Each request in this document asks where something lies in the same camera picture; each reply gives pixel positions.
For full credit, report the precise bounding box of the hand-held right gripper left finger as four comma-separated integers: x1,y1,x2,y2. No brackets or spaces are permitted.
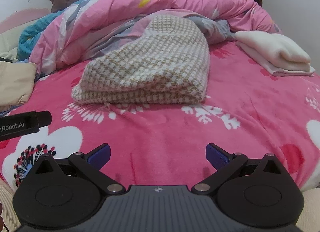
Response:
34,143,127,194

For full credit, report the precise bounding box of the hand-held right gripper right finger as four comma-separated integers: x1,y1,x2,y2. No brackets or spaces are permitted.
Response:
191,143,282,195

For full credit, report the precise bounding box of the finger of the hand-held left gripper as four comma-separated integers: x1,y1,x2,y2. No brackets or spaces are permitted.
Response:
37,110,53,127

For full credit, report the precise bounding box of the beige white checked coat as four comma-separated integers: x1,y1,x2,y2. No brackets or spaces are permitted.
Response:
71,14,210,105

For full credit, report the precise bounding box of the beige folded cloth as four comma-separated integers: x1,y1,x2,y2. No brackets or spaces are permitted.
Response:
0,61,37,106

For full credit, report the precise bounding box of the pink white bed headboard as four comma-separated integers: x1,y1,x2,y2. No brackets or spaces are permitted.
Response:
0,8,52,59

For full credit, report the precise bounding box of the folded cream garment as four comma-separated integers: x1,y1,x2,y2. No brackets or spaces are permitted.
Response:
235,31,315,77

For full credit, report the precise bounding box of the pink printed quilt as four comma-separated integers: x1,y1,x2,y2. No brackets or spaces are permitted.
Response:
16,0,283,75

